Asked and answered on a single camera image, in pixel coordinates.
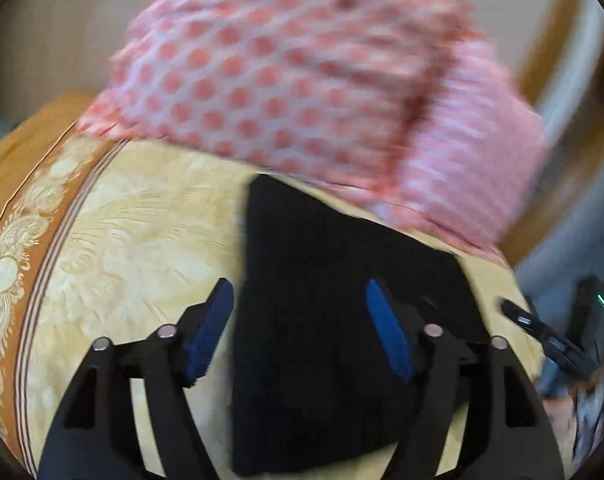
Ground black pants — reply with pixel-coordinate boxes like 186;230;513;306
230;174;489;479

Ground yellow patterned bedspread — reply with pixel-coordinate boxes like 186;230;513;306
0;91;544;480

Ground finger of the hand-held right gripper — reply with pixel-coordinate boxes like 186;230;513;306
501;299;598;382

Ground wooden wardrobe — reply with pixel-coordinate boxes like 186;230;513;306
497;0;604;273

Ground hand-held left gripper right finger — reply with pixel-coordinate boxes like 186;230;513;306
365;278;566;480

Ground large pink polka dot pillow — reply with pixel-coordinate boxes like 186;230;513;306
78;0;475;198

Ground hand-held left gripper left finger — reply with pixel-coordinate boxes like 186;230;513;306
39;278;235;480

